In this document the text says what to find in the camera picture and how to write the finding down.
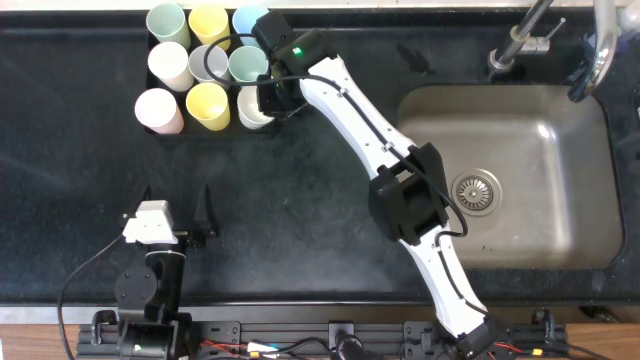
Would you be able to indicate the blue cup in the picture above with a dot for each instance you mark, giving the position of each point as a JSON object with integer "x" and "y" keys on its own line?
{"x": 245, "y": 20}

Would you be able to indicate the steel sink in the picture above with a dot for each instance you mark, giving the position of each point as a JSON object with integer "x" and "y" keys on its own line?
{"x": 550, "y": 150}

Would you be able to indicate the steel tap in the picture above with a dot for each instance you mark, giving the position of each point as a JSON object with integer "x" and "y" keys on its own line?
{"x": 517, "y": 35}

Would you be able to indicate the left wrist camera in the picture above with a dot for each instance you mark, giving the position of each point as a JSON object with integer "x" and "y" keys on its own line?
{"x": 150, "y": 222}

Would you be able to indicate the white cup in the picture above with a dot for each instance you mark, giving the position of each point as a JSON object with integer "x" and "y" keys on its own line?
{"x": 169, "y": 62}
{"x": 247, "y": 112}

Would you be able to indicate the black tray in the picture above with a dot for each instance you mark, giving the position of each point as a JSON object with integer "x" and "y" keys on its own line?
{"x": 260, "y": 131}

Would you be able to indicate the grey cup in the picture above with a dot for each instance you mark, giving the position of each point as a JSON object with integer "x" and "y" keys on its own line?
{"x": 220, "y": 60}

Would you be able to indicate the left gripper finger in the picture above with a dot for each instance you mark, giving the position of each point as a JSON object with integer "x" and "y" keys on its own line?
{"x": 146, "y": 196}
{"x": 206, "y": 215}

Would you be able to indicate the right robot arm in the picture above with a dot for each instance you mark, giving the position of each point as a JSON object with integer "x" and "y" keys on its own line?
{"x": 350, "y": 105}

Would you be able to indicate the mounting rail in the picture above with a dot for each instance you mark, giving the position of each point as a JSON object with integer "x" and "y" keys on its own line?
{"x": 300, "y": 332}

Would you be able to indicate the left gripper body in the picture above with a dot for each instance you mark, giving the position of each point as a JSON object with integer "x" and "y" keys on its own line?
{"x": 187, "y": 239}

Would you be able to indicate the pink cup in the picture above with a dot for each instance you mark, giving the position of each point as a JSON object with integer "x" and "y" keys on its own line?
{"x": 156, "y": 109}

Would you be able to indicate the green cup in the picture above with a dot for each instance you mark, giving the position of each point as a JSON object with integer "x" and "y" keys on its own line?
{"x": 247, "y": 62}
{"x": 167, "y": 22}

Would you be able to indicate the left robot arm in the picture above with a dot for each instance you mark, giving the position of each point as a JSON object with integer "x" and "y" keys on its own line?
{"x": 135, "y": 290}

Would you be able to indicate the yellow cup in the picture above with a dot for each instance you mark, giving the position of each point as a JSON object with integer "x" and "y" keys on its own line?
{"x": 207, "y": 102}
{"x": 209, "y": 22}

